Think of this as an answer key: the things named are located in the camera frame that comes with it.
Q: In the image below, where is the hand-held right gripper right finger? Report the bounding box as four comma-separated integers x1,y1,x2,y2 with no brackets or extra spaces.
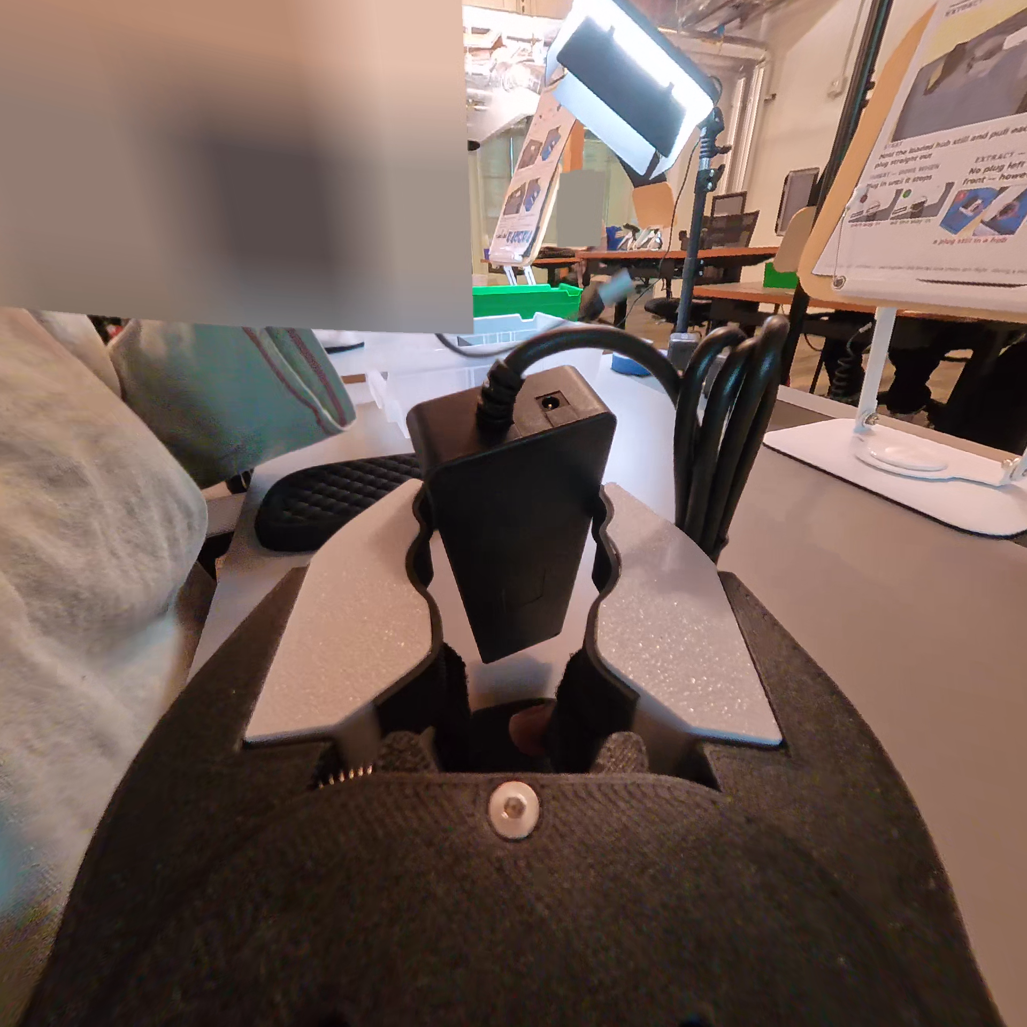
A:
555,481,783,773

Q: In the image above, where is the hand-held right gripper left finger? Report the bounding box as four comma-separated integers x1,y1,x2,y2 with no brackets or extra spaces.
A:
243,479,474,773

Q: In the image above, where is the black multi-port usb hub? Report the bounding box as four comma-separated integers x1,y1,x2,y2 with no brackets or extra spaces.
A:
407,269,793,664

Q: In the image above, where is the clear plastic bin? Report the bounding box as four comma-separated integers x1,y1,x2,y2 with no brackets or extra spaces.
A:
365,317,566,426

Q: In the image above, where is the person's right hand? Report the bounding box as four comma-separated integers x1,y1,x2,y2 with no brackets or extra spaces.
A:
509,700,556,757

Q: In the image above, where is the black quilted armrest pad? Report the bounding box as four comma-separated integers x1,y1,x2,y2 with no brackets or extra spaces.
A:
255,453,426,555

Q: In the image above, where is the person's grey sweatshirt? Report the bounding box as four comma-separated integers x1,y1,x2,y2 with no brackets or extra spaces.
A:
0,309,211,948

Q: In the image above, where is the green plastic bin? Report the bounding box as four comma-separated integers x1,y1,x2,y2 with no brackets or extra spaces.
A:
472,282,584,322

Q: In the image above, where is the black light stand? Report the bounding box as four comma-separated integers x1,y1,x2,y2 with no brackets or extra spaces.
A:
664,104,733,374

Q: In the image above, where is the computer monitor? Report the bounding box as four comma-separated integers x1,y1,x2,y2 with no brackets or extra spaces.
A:
774,167,821,235

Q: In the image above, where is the instruction sheet board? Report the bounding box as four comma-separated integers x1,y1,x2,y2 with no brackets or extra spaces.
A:
798,0,1027,324
488,84,583,286

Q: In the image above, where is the led light panel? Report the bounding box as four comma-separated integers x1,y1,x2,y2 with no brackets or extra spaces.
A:
546,0,723,179

